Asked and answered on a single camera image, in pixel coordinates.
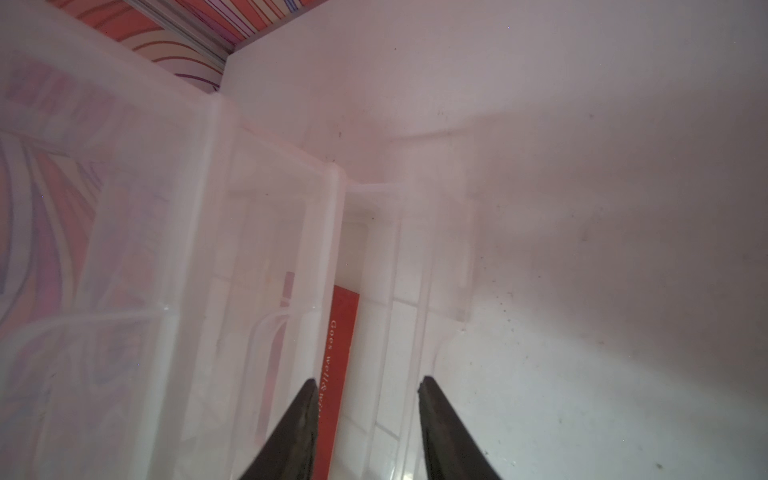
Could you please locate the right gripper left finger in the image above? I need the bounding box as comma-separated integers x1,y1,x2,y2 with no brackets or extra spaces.
240,378,319,480

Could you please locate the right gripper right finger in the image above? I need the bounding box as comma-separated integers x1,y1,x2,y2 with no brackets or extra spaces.
418,376,501,480

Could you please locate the white plastic drawer organizer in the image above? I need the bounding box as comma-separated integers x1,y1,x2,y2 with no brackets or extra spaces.
1,1,346,479

